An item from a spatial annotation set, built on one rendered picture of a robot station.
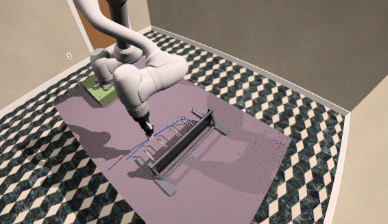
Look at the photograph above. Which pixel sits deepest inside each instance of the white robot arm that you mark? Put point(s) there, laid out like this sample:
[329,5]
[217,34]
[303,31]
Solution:
[114,68]

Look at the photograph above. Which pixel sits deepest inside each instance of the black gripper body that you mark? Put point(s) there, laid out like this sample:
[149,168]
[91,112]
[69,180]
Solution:
[143,119]

